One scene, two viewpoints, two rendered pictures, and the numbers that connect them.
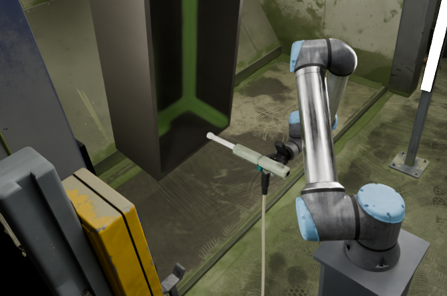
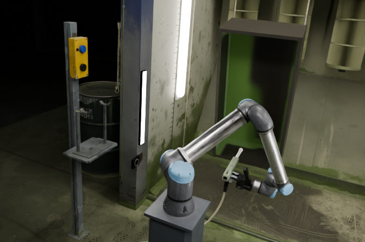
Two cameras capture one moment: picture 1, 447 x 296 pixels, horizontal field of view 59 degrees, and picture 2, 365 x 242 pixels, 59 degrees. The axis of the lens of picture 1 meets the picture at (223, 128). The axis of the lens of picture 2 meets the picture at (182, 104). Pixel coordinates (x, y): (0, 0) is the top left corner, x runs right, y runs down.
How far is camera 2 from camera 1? 203 cm
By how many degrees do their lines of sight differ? 61
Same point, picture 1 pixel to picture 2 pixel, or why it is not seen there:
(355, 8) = not seen: outside the picture
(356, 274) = (159, 201)
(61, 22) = not seen: hidden behind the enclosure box
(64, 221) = (69, 34)
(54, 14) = not seen: hidden behind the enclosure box
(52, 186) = (69, 26)
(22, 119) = (129, 49)
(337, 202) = (174, 157)
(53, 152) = (132, 65)
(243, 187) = (261, 218)
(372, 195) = (182, 165)
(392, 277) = (161, 213)
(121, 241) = (70, 44)
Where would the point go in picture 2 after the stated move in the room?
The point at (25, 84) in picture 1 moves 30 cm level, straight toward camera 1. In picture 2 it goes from (133, 41) to (100, 43)
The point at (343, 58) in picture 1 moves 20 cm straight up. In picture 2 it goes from (252, 116) to (257, 84)
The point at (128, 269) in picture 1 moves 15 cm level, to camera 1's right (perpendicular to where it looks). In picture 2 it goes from (70, 52) to (72, 57)
